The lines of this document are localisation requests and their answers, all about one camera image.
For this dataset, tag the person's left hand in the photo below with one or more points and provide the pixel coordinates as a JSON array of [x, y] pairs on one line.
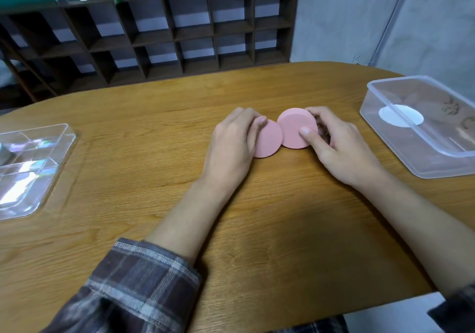
[[226, 150]]

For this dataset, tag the person's right hand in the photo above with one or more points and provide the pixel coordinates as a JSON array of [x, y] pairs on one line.
[[345, 154]]

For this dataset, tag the person's left thumb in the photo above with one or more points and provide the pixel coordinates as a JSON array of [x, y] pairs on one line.
[[258, 134]]

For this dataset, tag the person's right thumb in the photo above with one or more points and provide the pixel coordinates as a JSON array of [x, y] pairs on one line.
[[313, 142]]

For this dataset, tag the thin pink round disc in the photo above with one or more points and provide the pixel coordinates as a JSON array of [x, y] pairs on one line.
[[269, 141]]

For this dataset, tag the thick pink round disc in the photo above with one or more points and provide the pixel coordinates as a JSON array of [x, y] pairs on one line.
[[293, 124]]

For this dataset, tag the person's left forearm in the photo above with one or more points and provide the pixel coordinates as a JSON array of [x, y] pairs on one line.
[[189, 221]]

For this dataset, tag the person's right forearm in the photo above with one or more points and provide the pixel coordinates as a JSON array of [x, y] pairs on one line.
[[423, 228]]

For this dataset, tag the white round sticker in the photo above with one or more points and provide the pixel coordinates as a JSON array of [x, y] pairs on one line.
[[400, 115]]

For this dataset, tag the clear plastic storage box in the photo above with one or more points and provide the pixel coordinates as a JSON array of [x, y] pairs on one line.
[[419, 132]]

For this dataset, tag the dark wooden cubby shelf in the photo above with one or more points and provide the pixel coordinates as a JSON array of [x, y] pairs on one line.
[[156, 35]]

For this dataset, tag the plaid shirt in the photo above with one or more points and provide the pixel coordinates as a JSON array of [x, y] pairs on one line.
[[141, 288]]

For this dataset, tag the clear divided plastic tray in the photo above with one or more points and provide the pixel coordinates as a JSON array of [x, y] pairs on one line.
[[28, 169]]

